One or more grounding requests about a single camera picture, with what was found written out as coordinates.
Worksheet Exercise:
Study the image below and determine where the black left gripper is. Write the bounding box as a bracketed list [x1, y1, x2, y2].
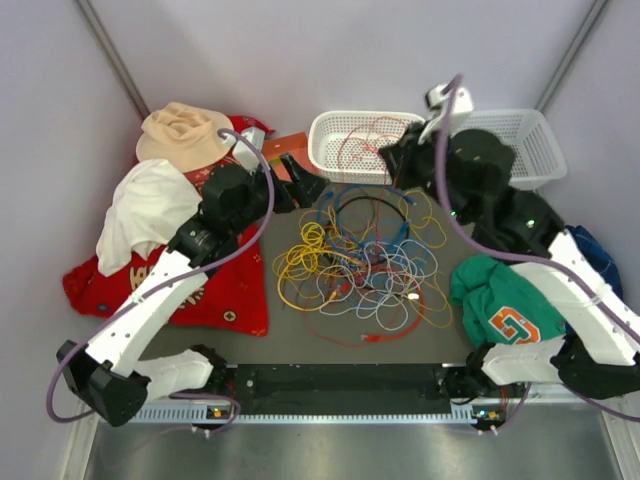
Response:
[230, 153, 330, 235]

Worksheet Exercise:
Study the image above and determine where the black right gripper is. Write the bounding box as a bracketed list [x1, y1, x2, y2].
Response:
[378, 120, 473, 227]

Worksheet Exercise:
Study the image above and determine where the thin red orange wire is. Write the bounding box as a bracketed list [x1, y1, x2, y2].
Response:
[335, 117, 409, 174]

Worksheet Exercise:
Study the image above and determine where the red ethernet cable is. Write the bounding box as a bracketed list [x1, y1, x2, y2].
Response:
[302, 289, 426, 347]

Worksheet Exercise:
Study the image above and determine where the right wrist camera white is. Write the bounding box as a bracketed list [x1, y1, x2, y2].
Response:
[418, 84, 474, 144]

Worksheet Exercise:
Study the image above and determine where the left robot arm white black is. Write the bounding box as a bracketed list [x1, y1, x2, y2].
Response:
[54, 155, 330, 427]

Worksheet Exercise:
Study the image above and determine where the white oval perforated basket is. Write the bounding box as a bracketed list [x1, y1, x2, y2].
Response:
[308, 110, 423, 185]

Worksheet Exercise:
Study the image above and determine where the orange yellow thin wire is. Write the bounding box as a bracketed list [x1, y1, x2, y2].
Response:
[399, 188, 454, 329]

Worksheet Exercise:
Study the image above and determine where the white thin cable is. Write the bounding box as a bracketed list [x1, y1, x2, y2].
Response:
[317, 249, 441, 334]

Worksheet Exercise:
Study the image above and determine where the black cable loop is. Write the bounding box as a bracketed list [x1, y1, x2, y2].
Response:
[332, 195, 411, 236]

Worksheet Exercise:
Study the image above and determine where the blue plaid cloth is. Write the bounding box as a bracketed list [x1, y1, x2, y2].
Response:
[567, 225, 624, 301]

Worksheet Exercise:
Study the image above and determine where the bright yellow cable coil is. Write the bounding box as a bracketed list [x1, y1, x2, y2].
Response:
[298, 221, 329, 249]

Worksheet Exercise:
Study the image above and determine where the beige bucket hat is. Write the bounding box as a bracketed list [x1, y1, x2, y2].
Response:
[135, 102, 233, 173]

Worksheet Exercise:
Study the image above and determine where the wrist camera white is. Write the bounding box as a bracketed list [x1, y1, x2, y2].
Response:
[418, 84, 474, 144]
[229, 127, 269, 169]

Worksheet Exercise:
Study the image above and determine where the red patterned cloth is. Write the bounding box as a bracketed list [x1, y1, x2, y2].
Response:
[62, 116, 270, 337]

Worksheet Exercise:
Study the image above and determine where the thick yellow ethernet cable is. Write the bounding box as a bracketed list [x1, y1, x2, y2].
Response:
[277, 269, 346, 314]

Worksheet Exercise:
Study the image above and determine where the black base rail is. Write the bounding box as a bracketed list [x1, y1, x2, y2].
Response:
[193, 364, 498, 415]

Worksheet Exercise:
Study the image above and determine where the white t-shirt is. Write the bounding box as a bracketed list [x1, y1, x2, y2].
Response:
[96, 159, 200, 277]

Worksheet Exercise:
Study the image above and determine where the orange square box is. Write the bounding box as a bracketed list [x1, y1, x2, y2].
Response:
[262, 132, 315, 180]

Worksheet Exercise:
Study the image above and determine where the white rectangular mesh basket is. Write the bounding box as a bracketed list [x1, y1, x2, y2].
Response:
[460, 109, 568, 191]

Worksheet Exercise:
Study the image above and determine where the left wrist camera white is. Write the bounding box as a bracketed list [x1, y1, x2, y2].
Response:
[229, 127, 269, 169]

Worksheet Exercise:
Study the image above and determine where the green shirt orange logo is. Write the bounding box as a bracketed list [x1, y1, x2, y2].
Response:
[449, 254, 566, 348]

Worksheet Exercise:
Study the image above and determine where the thick blue ethernet cable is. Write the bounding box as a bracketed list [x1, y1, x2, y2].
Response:
[317, 183, 419, 251]

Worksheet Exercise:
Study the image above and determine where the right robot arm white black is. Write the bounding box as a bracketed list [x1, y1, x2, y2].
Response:
[378, 123, 639, 401]

